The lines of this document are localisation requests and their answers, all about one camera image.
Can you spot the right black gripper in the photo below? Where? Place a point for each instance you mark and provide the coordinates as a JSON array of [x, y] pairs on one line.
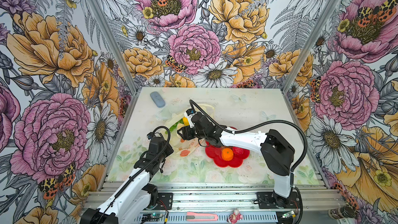
[[186, 130]]

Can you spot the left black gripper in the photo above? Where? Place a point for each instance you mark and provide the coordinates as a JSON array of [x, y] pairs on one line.
[[169, 151]]

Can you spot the cream printed plastic bag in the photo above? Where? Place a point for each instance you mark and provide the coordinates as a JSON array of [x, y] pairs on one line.
[[181, 148]]

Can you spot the fake orange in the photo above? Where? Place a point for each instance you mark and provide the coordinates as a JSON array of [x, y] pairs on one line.
[[227, 154]]

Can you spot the fake red apple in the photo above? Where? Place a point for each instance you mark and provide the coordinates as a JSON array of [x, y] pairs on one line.
[[238, 151]]

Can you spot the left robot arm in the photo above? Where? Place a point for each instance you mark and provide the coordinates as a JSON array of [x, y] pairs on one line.
[[136, 193]]

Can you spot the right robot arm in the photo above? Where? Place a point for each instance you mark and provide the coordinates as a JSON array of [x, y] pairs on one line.
[[276, 151]]

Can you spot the fake yellow banana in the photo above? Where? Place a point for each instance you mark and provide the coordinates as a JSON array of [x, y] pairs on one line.
[[185, 121]]

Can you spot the blue-grey eraser block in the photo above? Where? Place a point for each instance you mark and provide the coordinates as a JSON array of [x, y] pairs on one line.
[[157, 99]]

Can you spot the green circuit board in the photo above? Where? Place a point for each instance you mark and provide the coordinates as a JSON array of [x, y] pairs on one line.
[[153, 217]]

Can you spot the pink utility knife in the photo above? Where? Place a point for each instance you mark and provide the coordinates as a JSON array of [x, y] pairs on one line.
[[201, 217]]

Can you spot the small pink figurine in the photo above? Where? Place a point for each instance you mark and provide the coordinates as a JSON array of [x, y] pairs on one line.
[[234, 217]]

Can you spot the dark cylindrical can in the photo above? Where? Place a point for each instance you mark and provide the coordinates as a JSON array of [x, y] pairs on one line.
[[342, 212]]

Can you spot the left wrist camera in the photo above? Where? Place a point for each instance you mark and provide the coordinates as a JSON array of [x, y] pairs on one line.
[[151, 135]]

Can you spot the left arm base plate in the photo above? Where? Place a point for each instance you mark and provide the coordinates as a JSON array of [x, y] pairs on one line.
[[165, 201]]

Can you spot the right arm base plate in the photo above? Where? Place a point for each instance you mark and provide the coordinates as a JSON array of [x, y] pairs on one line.
[[270, 200]]

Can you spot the aluminium frame rail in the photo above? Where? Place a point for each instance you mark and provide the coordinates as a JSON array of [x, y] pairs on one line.
[[222, 199]]

